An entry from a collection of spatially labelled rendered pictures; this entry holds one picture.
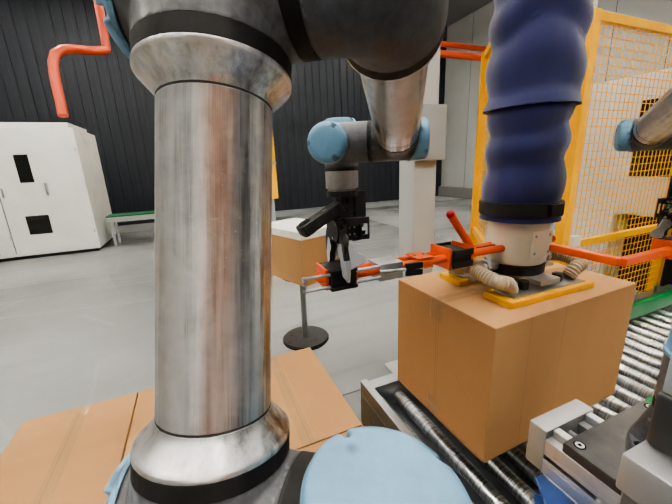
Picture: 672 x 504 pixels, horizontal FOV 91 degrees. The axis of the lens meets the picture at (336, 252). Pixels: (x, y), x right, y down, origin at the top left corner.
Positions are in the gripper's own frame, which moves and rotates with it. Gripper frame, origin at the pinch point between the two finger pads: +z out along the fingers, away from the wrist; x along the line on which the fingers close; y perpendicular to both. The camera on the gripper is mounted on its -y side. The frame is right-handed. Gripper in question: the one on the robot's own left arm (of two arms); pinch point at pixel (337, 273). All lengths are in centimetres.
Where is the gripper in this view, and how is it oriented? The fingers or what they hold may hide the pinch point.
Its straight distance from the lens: 80.4
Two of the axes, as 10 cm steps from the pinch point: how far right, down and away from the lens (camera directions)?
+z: 0.4, 9.7, 2.6
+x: -3.8, -2.2, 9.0
